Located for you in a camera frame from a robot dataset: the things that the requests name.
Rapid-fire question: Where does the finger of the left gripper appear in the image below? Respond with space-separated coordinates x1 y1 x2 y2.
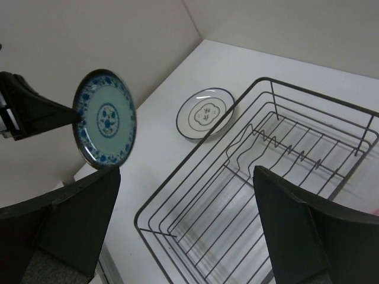
1 71 81 140

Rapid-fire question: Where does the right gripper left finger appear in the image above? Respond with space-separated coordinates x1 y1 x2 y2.
1 167 121 283

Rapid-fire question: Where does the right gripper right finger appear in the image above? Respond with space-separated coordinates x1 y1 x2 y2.
253 166 378 283

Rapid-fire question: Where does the blue floral patterned plate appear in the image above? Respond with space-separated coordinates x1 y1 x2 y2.
72 69 137 170

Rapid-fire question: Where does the white plate green rim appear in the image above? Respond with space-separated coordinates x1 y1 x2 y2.
176 88 235 140

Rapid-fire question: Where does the pink plastic plate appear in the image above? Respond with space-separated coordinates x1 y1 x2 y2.
371 209 379 216

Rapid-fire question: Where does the dark wire dish rack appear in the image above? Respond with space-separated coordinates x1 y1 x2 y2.
134 78 378 283

